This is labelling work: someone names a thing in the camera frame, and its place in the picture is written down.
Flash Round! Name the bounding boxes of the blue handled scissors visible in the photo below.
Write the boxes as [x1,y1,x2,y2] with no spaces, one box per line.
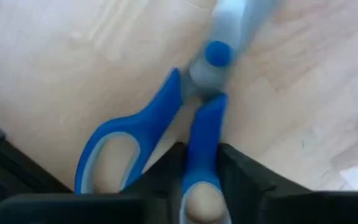
[74,0,281,224]

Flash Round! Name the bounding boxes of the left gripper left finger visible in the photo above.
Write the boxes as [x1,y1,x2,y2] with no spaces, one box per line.
[0,142,188,224]

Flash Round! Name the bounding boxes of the black metal rig frame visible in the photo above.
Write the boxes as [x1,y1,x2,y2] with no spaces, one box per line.
[0,119,74,224]

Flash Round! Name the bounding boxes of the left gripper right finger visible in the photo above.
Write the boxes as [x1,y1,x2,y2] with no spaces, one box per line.
[219,143,358,224]

